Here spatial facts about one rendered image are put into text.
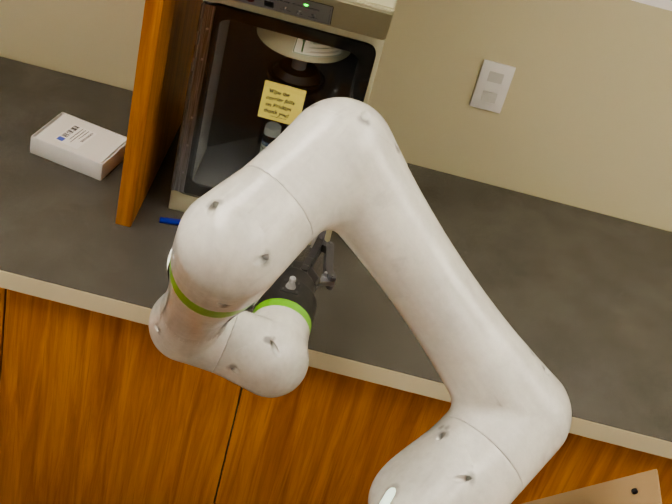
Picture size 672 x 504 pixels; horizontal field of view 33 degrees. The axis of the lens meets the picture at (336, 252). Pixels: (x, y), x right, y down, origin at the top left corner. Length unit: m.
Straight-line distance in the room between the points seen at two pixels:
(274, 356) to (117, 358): 0.60
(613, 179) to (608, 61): 0.29
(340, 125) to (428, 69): 1.27
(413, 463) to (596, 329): 0.98
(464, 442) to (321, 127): 0.41
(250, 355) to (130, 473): 0.80
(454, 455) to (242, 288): 0.34
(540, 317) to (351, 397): 0.41
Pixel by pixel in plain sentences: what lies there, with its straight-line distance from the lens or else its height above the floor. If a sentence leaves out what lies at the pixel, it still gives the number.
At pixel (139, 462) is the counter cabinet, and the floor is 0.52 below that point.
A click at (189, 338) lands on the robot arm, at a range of 1.53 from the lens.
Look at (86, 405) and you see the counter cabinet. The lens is 2.26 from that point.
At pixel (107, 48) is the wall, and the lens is 2.62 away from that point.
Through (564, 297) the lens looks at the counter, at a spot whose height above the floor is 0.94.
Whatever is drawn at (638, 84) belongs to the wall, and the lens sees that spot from 2.53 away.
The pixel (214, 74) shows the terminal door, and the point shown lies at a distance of 2.08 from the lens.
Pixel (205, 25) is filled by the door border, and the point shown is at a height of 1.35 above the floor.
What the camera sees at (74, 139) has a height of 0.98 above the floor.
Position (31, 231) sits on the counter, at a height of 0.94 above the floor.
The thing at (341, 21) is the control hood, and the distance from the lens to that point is 1.95.
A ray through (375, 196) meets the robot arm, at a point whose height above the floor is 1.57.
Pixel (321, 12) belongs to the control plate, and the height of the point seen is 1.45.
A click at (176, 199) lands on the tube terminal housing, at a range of 2.24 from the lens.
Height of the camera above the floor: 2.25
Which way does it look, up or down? 36 degrees down
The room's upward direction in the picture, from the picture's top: 16 degrees clockwise
